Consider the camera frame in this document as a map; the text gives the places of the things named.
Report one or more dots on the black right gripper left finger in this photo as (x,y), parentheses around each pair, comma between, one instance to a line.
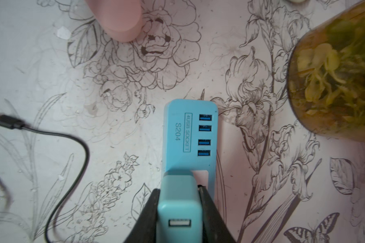
(144,231)

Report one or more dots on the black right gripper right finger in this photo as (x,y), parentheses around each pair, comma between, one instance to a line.
(214,228)

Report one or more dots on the teal usb wall adapter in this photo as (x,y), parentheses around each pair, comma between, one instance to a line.
(179,210)

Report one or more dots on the blue power strip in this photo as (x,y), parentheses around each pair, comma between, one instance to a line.
(190,138)

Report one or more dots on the glass vase with plants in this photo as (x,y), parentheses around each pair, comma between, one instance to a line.
(326,77)

